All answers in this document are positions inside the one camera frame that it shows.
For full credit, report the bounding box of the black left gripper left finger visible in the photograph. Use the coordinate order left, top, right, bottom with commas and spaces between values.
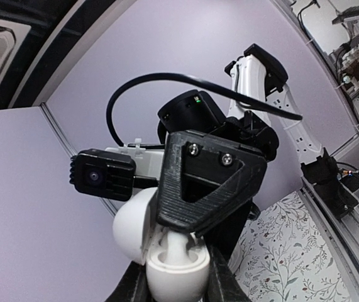
105, 262, 150, 302

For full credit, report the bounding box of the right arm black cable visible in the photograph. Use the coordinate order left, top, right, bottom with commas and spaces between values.
106, 72, 303, 148

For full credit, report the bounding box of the white clip earbud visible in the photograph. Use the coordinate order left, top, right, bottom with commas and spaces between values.
164, 231, 191, 266

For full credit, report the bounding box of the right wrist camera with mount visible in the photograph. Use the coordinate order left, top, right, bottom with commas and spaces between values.
70, 138, 165, 202

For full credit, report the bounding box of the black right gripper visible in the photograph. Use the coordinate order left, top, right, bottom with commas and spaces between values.
157, 90, 279, 259

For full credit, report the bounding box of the metal front rail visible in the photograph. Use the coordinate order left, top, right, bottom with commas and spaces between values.
299, 186, 359, 301

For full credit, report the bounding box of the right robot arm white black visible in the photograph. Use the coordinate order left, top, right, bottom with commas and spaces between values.
157, 44, 358, 220

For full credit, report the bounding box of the white earbud case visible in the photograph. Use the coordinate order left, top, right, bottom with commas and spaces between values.
113, 187, 210, 301

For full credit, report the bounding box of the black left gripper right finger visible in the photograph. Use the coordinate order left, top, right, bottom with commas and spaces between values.
204, 245, 248, 302

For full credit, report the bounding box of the left metal frame post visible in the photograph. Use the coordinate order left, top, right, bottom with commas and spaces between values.
39, 103, 118, 217

